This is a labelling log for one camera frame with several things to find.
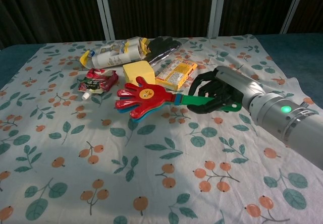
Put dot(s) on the black and silver foil bag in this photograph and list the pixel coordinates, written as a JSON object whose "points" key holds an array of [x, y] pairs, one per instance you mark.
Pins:
{"points": [[161, 48]]}

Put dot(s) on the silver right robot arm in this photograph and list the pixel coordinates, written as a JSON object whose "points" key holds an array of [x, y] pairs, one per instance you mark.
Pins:
{"points": [[277, 105]]}

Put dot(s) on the yellow printed snack box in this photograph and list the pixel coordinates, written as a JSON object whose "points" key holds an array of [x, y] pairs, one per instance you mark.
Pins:
{"points": [[176, 74]]}

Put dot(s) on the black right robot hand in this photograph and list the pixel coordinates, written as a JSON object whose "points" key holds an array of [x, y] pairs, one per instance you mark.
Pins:
{"points": [[214, 92]]}

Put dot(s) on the white metal frame post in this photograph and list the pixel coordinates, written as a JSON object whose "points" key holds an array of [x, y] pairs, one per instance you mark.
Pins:
{"points": [[104, 9], [215, 8], [294, 7]]}

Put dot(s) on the red spouted drink pouch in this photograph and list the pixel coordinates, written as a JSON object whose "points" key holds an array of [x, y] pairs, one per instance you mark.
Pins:
{"points": [[97, 82]]}

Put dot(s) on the floral fruit print tablecloth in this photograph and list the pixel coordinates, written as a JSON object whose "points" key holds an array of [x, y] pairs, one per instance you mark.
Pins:
{"points": [[126, 163]]}

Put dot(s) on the dark pleated curtain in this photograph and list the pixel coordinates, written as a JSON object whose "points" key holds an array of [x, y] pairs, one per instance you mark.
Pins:
{"points": [[161, 7]]}

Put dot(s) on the yellow foam cube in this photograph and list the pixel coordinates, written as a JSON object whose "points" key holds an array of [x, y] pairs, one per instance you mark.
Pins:
{"points": [[137, 70]]}

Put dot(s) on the white and yellow snack bag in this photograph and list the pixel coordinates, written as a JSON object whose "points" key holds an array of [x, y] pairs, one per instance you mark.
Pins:
{"points": [[113, 55]]}

